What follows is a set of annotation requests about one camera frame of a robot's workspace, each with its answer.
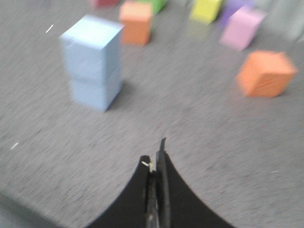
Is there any pink foam cube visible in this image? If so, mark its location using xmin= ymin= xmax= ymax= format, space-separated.
xmin=219 ymin=5 xmax=266 ymax=51

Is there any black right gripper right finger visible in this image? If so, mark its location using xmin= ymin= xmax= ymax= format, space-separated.
xmin=155 ymin=137 xmax=233 ymax=228

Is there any light blue foam cube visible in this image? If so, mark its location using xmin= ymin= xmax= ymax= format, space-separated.
xmin=59 ymin=15 xmax=124 ymax=84

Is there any orange foam cube right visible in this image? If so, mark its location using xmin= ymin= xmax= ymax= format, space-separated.
xmin=236 ymin=50 xmax=298 ymax=97

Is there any yellow foam cube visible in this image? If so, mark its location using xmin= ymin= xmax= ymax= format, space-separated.
xmin=190 ymin=0 xmax=223 ymax=25

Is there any green foam cube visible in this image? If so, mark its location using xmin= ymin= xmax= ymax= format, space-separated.
xmin=144 ymin=0 xmax=167 ymax=14

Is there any purple foam cube rear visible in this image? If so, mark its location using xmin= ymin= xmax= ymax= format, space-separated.
xmin=218 ymin=0 xmax=256 ymax=28

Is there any red foam cube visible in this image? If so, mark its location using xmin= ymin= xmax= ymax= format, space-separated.
xmin=89 ymin=0 xmax=119 ymax=8

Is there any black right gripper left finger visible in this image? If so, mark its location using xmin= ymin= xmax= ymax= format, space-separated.
xmin=87 ymin=155 xmax=158 ymax=228

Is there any orange foam cube centre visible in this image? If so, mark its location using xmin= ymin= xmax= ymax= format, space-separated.
xmin=119 ymin=0 xmax=153 ymax=46

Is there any orange foam cube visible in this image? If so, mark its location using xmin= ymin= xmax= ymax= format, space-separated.
xmin=236 ymin=50 xmax=298 ymax=97
xmin=119 ymin=0 xmax=153 ymax=46

